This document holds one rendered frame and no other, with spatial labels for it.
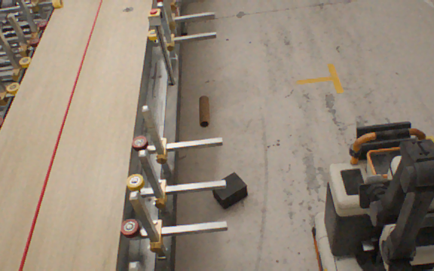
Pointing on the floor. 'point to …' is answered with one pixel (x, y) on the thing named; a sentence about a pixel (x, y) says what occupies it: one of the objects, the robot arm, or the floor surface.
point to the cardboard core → (203, 111)
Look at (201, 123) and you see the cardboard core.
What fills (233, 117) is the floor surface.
